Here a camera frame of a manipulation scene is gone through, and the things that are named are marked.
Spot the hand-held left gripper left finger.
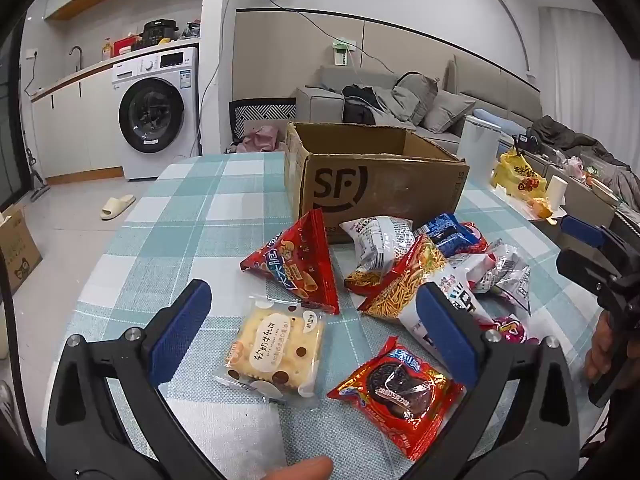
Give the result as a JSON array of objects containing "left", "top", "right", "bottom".
[{"left": 46, "top": 279, "right": 213, "bottom": 461}]

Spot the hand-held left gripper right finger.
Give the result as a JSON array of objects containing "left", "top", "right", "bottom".
[{"left": 416, "top": 281, "right": 580, "bottom": 461}]

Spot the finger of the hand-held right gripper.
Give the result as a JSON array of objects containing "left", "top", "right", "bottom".
[
  {"left": 556, "top": 249, "right": 613, "bottom": 296},
  {"left": 560, "top": 214, "right": 613, "bottom": 251}
]

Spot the pink snack packet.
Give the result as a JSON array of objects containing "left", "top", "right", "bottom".
[{"left": 492, "top": 314, "right": 542, "bottom": 346}]

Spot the red white noodle snack packet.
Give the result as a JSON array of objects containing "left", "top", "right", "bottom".
[{"left": 357, "top": 234, "right": 501, "bottom": 348}]

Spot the silver snack packet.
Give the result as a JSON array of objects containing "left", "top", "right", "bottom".
[{"left": 472, "top": 241, "right": 532, "bottom": 313}]

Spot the red chocolate cookie packet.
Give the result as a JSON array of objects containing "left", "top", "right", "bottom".
[{"left": 326, "top": 336, "right": 466, "bottom": 462}]

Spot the polka dot cracker packet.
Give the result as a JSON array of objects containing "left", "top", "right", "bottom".
[{"left": 212, "top": 296, "right": 327, "bottom": 408}]

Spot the blue cookie packet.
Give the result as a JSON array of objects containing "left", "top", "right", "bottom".
[{"left": 414, "top": 212, "right": 482, "bottom": 261}]

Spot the white green noodle snack packet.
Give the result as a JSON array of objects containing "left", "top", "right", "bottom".
[{"left": 339, "top": 215, "right": 416, "bottom": 297}]

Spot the red triangular chip bag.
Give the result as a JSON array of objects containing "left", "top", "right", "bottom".
[{"left": 240, "top": 208, "right": 341, "bottom": 316}]

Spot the brown cardboard box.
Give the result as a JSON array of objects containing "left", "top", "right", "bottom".
[{"left": 284, "top": 121, "right": 471, "bottom": 245}]

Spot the person's right hand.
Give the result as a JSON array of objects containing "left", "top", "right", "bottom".
[{"left": 583, "top": 310, "right": 623, "bottom": 383}]

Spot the person's left hand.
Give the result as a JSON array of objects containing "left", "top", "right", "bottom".
[{"left": 262, "top": 456, "right": 334, "bottom": 480}]

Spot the grey side table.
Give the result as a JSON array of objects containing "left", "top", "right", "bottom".
[{"left": 495, "top": 150, "right": 621, "bottom": 231}]

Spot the white paper roll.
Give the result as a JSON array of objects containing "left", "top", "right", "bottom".
[{"left": 545, "top": 175, "right": 568, "bottom": 211}]

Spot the yellow plastic bag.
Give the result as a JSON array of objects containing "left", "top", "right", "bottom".
[{"left": 490, "top": 149, "right": 548, "bottom": 206}]

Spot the dark jacket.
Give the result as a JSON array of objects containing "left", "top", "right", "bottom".
[{"left": 530, "top": 116, "right": 633, "bottom": 173}]

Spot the white bin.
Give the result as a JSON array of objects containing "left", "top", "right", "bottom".
[{"left": 457, "top": 115, "right": 503, "bottom": 188}]

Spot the beige slipper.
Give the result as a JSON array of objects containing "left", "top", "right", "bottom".
[{"left": 100, "top": 194, "right": 137, "bottom": 221}]

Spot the grey sofa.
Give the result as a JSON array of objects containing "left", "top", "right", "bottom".
[{"left": 295, "top": 54, "right": 546, "bottom": 156}]

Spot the grey pillow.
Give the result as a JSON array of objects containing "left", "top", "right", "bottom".
[
  {"left": 422, "top": 91, "right": 477, "bottom": 135},
  {"left": 392, "top": 74, "right": 441, "bottom": 126}
]

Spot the printed floor cardboard box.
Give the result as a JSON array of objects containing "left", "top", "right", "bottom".
[{"left": 0, "top": 203, "right": 43, "bottom": 296}]

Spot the mop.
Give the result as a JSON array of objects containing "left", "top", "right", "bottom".
[{"left": 25, "top": 147, "right": 51, "bottom": 203}]

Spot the pink cloth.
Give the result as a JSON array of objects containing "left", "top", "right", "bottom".
[{"left": 235, "top": 124, "right": 281, "bottom": 155}]

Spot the white washing machine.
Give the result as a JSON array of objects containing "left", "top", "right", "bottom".
[{"left": 111, "top": 46, "right": 201, "bottom": 182}]

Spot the grey garment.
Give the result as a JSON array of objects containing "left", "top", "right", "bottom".
[{"left": 372, "top": 85, "right": 418, "bottom": 128}]

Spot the black patterned chair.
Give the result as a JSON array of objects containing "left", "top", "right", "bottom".
[{"left": 228, "top": 97, "right": 297, "bottom": 143}]

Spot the white kitchen counter cabinet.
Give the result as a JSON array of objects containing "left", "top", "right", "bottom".
[{"left": 30, "top": 57, "right": 126, "bottom": 186}]

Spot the black garment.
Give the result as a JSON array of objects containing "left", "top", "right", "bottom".
[{"left": 342, "top": 84, "right": 381, "bottom": 125}]

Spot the red box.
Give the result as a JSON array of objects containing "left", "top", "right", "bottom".
[{"left": 112, "top": 35, "right": 143, "bottom": 58}]

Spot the black pressure cooker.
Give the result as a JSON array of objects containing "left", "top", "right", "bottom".
[{"left": 137, "top": 19, "right": 180, "bottom": 51}]

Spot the green white wall controller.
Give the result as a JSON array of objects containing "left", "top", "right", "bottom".
[{"left": 331, "top": 39, "right": 357, "bottom": 67}]

